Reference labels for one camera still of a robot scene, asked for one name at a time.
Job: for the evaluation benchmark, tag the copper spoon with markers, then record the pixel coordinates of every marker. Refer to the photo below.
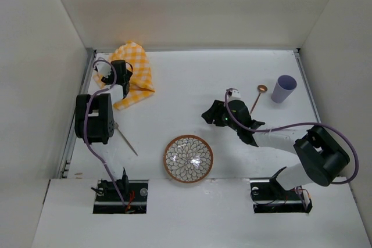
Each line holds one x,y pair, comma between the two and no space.
261,90

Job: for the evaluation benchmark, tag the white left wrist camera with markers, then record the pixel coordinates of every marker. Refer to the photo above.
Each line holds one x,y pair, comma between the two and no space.
102,67

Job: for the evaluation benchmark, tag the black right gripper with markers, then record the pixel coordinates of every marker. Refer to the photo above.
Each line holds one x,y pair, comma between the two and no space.
219,113

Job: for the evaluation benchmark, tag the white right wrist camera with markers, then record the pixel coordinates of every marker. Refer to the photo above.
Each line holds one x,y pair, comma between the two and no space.
233,94

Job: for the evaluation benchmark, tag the lilac plastic cup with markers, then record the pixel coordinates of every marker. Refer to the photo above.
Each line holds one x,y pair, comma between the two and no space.
284,86

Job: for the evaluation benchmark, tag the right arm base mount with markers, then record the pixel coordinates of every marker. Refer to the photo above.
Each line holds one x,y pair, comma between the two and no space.
268,197

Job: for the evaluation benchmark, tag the copper fork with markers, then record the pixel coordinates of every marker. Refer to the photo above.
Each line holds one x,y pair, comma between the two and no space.
125,139

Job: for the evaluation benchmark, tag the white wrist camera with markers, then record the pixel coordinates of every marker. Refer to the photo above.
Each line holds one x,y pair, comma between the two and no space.
233,94
102,67

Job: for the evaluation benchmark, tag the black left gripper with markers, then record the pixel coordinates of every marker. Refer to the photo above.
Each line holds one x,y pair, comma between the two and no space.
125,78

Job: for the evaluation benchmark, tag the patterned ceramic bowl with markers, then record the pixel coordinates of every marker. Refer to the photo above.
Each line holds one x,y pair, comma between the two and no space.
188,159

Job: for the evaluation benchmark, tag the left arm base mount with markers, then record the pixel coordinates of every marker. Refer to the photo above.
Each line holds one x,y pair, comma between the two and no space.
134,194

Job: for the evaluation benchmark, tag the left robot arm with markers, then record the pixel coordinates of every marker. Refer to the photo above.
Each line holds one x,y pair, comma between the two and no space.
94,119

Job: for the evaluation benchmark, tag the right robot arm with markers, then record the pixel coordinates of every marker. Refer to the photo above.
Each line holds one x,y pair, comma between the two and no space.
321,158

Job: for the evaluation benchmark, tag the yellow white checkered cloth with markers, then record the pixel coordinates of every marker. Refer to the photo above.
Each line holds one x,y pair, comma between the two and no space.
141,85

